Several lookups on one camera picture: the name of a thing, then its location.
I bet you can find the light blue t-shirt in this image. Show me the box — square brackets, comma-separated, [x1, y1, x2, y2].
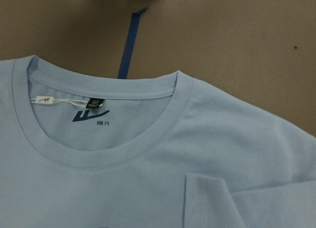
[0, 56, 316, 228]

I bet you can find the white garment hang tag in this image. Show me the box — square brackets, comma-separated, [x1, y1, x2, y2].
[30, 96, 105, 109]

